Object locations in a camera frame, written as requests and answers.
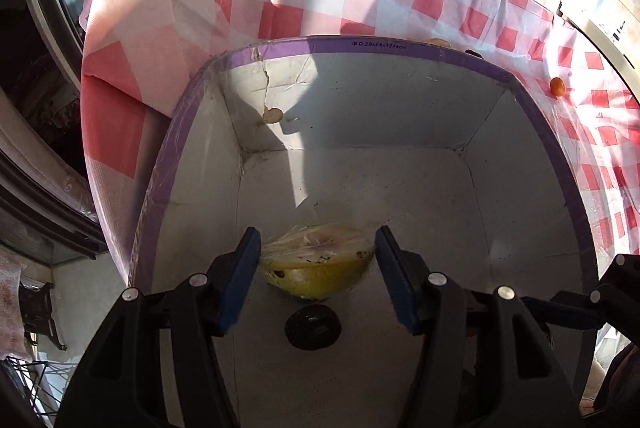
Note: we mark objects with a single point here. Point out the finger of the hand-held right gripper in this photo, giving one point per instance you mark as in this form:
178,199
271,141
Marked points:
610,293

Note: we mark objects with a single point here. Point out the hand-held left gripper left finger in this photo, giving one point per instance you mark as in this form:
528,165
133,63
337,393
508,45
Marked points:
240,278

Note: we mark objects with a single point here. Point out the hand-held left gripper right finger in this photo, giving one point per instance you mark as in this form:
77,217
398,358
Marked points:
397,278

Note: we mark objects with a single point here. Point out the plastic-wrapped pomelo half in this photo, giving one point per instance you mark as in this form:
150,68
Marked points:
317,265

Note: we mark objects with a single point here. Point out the black round disc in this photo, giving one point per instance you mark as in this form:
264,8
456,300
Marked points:
313,327

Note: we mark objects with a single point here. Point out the purple cardboard box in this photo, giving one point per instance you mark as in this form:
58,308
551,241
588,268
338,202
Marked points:
375,133

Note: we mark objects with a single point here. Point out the black folding stool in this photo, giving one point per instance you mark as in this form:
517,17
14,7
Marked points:
40,313

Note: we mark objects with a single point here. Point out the tiny orange kumquat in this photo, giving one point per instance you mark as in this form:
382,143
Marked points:
556,86

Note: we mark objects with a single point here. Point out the patterned white cloth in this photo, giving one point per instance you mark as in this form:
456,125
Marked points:
10,308

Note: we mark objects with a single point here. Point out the browned cut apple half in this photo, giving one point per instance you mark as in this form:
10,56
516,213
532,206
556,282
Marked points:
439,42

